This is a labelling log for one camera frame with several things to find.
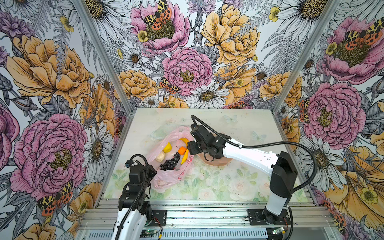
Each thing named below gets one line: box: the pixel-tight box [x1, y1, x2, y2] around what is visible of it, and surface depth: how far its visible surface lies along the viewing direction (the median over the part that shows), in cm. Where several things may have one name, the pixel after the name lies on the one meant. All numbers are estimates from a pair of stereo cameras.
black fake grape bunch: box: [159, 152, 181, 171], surface depth 91 cm
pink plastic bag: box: [146, 126, 195, 193], surface depth 85 cm
